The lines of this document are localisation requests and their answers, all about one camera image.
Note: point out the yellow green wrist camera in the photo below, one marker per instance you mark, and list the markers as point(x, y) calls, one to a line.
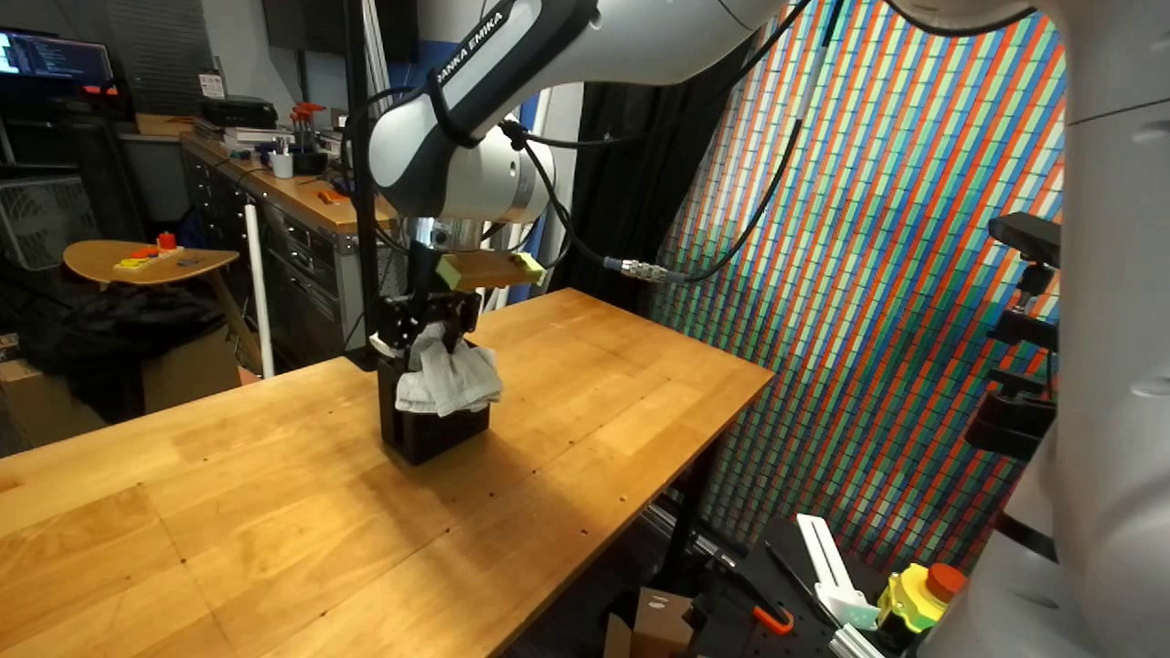
point(488, 271)

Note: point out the round wooden stool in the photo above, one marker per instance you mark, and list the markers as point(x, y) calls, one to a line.
point(149, 271)

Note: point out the black device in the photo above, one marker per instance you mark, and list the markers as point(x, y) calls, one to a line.
point(239, 115)

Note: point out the white aluminium profile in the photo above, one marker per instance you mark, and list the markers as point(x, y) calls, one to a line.
point(828, 567)

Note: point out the thin white pole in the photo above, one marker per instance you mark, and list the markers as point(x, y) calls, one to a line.
point(259, 294)

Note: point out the large brown cardboard box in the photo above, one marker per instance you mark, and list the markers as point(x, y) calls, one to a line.
point(188, 370)

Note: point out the white tube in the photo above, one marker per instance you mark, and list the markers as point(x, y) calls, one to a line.
point(557, 147)

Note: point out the black camera on stand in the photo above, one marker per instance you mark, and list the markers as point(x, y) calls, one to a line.
point(1027, 239)

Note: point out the computer monitor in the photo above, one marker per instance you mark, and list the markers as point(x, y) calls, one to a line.
point(58, 59)

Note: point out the black bag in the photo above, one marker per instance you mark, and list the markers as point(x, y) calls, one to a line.
point(113, 334)

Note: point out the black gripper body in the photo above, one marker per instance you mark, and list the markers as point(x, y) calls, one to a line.
point(427, 311)

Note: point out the black perforated box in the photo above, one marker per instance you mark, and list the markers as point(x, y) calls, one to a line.
point(421, 437)

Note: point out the black vertical stand pole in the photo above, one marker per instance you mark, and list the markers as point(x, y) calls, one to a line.
point(362, 242)

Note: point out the small white bottle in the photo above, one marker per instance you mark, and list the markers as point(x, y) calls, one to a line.
point(284, 161)

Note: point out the colourful striped backdrop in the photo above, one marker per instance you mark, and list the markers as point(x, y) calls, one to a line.
point(880, 366)

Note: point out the black table leg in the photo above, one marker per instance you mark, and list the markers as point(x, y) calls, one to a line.
point(689, 514)

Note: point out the yellow emergency stop button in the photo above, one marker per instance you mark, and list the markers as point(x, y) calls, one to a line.
point(919, 594)

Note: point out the wooden top workbench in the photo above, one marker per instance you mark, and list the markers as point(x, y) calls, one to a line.
point(304, 203)

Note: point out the white towel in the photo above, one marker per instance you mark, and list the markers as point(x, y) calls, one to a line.
point(451, 377)

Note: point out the orange yellow toy pieces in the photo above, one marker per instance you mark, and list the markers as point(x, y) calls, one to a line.
point(150, 249)

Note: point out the black camera stand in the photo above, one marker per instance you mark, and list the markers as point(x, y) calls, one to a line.
point(1018, 414)

